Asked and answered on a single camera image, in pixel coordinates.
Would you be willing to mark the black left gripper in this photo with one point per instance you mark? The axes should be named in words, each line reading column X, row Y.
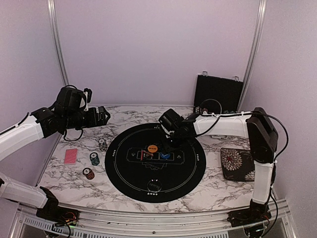
column 93, row 121

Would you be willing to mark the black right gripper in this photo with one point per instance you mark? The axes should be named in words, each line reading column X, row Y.
column 165, row 147

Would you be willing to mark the blue small blind button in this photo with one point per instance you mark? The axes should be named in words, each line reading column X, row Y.
column 164, row 156

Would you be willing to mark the orange big blind button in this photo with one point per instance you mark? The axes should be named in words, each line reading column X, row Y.
column 152, row 148

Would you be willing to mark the clear round dealer button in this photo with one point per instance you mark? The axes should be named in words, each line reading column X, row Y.
column 154, row 185

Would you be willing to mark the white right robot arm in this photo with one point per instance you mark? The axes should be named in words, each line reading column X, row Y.
column 252, row 131

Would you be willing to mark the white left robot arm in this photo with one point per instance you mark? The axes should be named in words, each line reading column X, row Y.
column 40, row 124

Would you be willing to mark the round black poker mat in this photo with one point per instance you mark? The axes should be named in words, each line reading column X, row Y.
column 179, row 175

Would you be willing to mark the green chip stack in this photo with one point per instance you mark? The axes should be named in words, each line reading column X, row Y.
column 94, row 158

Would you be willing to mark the red playing card deck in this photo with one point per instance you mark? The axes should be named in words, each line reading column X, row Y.
column 70, row 156

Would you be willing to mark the red chip stack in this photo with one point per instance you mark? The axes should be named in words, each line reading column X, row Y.
column 88, row 173

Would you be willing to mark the green chips in case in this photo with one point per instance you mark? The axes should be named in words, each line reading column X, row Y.
column 228, row 112

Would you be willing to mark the black poker chip case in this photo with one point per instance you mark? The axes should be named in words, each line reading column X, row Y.
column 217, row 94

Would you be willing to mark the black floral rectangular tray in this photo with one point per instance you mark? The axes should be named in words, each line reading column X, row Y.
column 237, row 165

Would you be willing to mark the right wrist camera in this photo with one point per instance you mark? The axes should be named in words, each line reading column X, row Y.
column 171, row 120

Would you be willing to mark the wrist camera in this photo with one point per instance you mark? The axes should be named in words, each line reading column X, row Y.
column 171, row 120
column 71, row 99

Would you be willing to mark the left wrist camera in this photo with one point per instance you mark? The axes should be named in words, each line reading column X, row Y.
column 71, row 99

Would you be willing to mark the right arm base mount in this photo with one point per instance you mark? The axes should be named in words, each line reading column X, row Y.
column 246, row 216

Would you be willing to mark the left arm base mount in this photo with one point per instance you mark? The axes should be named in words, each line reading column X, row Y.
column 60, row 215

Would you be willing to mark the left aluminium frame post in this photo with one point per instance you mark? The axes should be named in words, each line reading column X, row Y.
column 57, row 42

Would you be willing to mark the aluminium frame post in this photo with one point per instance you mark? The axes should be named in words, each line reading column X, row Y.
column 57, row 42
column 254, row 49

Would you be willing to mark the aluminium front rail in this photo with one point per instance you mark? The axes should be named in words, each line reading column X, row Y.
column 96, row 223

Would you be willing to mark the right aluminium frame post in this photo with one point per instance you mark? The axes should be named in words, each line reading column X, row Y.
column 254, row 49

